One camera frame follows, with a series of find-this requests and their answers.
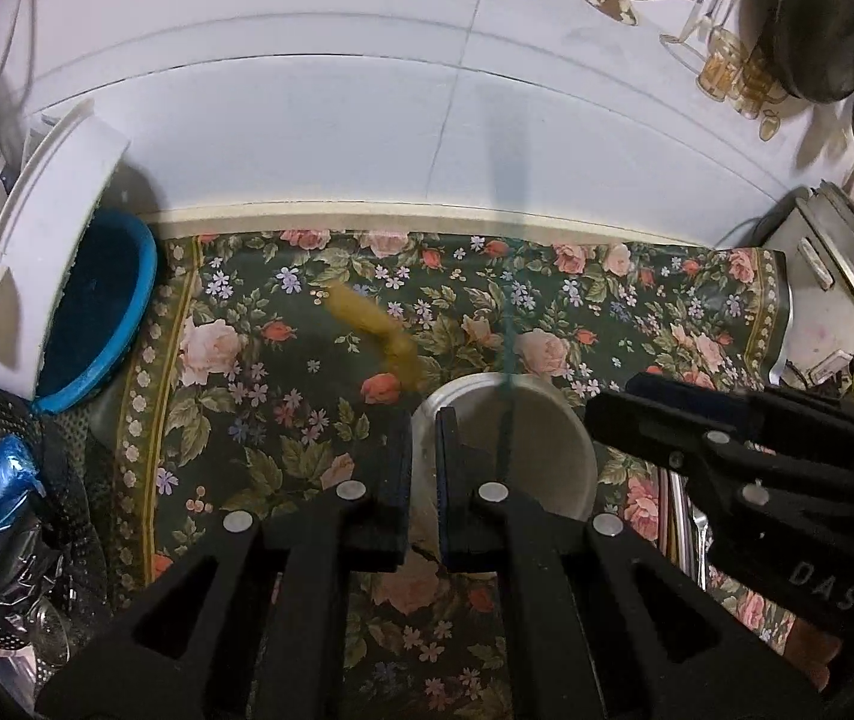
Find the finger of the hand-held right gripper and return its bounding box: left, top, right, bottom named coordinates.
left=625, top=372, right=854, bottom=442
left=584, top=388, right=747, bottom=478

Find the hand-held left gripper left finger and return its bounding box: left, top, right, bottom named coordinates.
left=35, top=411, right=414, bottom=720

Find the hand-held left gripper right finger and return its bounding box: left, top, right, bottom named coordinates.
left=434, top=406, right=822, bottom=720

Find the white cup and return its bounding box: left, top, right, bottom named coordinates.
left=411, top=373, right=600, bottom=580

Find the teal chopstick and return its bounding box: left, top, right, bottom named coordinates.
left=497, top=225, right=522, bottom=485

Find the yellow wooden stick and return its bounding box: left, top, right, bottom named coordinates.
left=324, top=283, right=429, bottom=393

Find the metal cutlery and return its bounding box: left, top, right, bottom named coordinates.
left=658, top=465, right=714, bottom=587

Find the floral tablecloth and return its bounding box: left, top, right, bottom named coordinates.
left=110, top=229, right=799, bottom=720

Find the white rice cooker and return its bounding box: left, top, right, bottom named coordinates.
left=763, top=180, right=854, bottom=392

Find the blue plastic basin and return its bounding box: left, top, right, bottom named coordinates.
left=32, top=210, right=160, bottom=415

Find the blue plastic bag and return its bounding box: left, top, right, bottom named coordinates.
left=0, top=435, right=47, bottom=550

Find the white plastic tub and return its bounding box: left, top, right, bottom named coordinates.
left=0, top=100, right=133, bottom=400

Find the glass rack wall sticker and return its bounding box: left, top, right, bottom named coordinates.
left=658, top=0, right=789, bottom=142

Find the white cable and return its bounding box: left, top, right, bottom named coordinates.
left=0, top=0, right=43, bottom=132

